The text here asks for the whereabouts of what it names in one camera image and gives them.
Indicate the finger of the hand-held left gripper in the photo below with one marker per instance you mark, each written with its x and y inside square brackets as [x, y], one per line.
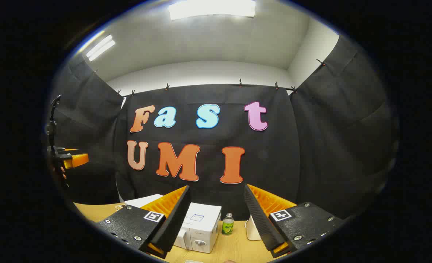
[67, 150]
[77, 160]

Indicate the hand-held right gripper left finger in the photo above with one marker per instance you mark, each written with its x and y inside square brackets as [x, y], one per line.
[176, 223]

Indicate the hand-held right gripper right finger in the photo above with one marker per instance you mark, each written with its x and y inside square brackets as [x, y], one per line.
[261, 223]

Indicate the white microwave oven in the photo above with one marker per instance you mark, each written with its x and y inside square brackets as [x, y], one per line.
[201, 228]

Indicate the cream white toaster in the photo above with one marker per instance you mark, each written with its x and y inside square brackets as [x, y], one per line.
[251, 230]

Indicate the small green label bottle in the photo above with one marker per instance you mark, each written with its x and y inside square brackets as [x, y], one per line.
[227, 226]

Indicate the narrow ceiling light panel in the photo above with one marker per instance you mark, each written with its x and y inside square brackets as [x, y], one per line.
[100, 48]

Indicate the wide ceiling light panel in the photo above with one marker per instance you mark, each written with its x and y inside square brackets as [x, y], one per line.
[212, 9]

